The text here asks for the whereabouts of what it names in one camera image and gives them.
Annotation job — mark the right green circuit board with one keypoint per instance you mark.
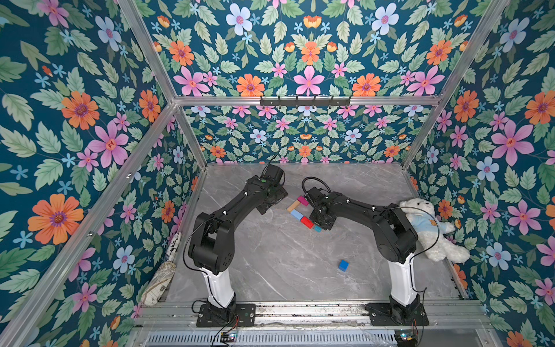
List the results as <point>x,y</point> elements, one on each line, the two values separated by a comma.
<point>406,339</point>

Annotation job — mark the rolled patterned cloth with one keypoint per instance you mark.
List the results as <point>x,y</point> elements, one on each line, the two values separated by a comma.
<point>164,274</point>

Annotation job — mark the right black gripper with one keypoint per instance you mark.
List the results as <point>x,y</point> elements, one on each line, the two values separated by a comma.
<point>325,215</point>

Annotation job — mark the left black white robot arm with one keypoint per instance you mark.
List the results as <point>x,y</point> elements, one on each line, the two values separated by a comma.
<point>212,241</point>

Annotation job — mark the blue square block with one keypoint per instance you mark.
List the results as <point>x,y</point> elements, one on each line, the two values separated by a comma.
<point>343,265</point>

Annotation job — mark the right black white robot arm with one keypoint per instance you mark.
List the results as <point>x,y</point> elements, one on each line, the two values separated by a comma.
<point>394,236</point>

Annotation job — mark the aluminium front rail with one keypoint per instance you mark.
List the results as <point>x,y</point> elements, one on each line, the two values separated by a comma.
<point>443,314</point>

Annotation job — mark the black hook rail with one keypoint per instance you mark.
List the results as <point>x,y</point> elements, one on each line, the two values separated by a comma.
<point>322,102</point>

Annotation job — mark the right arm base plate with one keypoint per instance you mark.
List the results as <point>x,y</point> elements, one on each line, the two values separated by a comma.
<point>384,314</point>

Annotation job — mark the magenta rectangular block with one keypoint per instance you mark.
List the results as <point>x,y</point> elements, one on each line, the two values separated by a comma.
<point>303,200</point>

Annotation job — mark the white teddy bear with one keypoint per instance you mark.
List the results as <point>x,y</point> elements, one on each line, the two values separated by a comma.
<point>432,233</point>

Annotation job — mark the red rectangular block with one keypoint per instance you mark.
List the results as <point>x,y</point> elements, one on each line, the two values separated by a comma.
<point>308,223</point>

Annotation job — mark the green circuit board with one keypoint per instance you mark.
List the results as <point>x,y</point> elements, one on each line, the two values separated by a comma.
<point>228,337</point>
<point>406,339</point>

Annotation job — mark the light blue block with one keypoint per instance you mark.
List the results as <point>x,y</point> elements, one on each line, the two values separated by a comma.
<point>296,214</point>

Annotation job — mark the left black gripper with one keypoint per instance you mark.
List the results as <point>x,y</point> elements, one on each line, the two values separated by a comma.
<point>280,192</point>

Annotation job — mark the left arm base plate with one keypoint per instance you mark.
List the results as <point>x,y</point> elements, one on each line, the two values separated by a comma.
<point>240,315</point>

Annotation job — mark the left green circuit board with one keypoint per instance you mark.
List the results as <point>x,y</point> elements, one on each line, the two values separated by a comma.
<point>228,337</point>

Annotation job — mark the natural wood block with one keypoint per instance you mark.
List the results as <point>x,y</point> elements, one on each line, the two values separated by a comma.
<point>293,206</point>

